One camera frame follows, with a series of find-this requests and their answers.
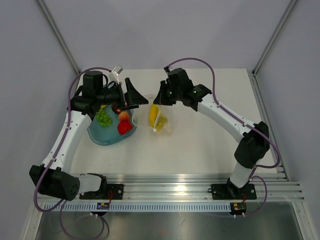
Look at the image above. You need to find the orange peach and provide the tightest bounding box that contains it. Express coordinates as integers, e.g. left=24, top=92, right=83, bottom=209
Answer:
left=118, top=111, right=131, bottom=122

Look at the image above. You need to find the aluminium frame post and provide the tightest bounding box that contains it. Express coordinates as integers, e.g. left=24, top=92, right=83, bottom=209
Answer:
left=35, top=0, right=81, bottom=75
left=252, top=0, right=300, bottom=77

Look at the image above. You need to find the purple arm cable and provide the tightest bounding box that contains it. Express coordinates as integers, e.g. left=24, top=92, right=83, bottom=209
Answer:
left=33, top=66, right=112, bottom=238
left=163, top=57, right=282, bottom=218

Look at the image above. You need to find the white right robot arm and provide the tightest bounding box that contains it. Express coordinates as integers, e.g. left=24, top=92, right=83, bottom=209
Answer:
left=153, top=67, right=270, bottom=198

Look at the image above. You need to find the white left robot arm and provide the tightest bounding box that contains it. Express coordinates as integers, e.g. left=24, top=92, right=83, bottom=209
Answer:
left=29, top=66, right=148, bottom=201

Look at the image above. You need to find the left aluminium frame post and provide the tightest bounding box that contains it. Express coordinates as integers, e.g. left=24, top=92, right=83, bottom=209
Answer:
left=35, top=0, right=81, bottom=75

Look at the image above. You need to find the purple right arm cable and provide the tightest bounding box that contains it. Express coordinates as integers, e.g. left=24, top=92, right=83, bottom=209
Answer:
left=163, top=57, right=282, bottom=218

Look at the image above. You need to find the aluminium mounting rail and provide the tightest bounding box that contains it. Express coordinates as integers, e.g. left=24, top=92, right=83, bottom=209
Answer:
left=105, top=172, right=305, bottom=202

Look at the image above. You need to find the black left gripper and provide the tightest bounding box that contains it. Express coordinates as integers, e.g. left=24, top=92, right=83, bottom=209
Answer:
left=97, top=78, right=149, bottom=111

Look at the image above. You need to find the teal plastic tray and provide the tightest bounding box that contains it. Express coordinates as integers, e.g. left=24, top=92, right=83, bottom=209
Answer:
left=86, top=84, right=139, bottom=147

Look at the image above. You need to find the white slotted cable duct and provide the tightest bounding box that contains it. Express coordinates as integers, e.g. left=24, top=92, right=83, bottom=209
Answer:
left=54, top=201, right=231, bottom=213

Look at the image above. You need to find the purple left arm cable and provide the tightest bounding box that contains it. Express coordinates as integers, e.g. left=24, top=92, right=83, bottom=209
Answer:
left=33, top=66, right=112, bottom=238

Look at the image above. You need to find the clear zip top bag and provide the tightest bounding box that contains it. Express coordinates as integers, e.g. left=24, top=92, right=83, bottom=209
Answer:
left=145, top=94, right=172, bottom=135

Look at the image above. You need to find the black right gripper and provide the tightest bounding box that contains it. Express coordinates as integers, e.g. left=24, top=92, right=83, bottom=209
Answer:
left=154, top=80, right=183, bottom=106

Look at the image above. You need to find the yellow banana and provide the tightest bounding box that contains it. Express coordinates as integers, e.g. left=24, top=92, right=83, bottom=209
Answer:
left=149, top=104, right=159, bottom=127

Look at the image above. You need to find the right aluminium frame post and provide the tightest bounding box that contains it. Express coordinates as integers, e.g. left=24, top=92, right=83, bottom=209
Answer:
left=252, top=0, right=300, bottom=77

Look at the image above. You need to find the green grapes bunch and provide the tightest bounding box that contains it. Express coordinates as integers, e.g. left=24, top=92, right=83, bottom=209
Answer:
left=95, top=108, right=113, bottom=128

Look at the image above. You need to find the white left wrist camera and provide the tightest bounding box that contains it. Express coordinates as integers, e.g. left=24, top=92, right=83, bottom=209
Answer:
left=107, top=65, right=123, bottom=84

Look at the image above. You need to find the dark red apple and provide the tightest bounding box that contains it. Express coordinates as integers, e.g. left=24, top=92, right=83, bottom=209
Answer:
left=111, top=104, right=122, bottom=115

